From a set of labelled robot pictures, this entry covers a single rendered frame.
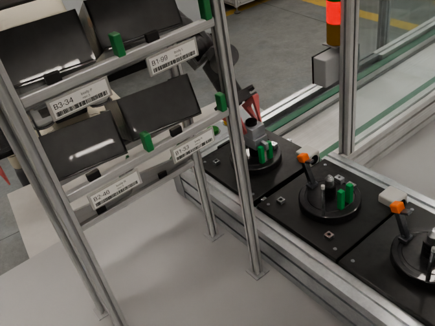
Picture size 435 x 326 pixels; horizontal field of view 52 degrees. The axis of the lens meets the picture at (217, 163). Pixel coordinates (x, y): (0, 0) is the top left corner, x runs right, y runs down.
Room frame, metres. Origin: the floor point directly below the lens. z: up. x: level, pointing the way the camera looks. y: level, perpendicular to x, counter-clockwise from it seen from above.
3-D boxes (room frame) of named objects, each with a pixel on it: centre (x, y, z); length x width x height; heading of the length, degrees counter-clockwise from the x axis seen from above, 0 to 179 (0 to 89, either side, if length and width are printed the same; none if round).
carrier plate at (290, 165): (0.96, -0.10, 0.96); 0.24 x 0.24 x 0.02; 32
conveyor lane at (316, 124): (1.10, -0.37, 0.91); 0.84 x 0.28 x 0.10; 122
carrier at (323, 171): (0.75, -0.24, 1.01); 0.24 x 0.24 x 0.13; 32
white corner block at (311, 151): (0.93, -0.24, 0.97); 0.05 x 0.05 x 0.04; 32
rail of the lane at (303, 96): (1.24, -0.26, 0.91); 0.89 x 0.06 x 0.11; 122
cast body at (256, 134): (0.95, -0.11, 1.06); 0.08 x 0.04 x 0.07; 32
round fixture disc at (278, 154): (0.96, -0.10, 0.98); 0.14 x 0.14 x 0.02
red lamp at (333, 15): (0.96, -0.33, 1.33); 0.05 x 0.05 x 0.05
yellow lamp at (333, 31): (0.96, -0.33, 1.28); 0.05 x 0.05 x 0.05
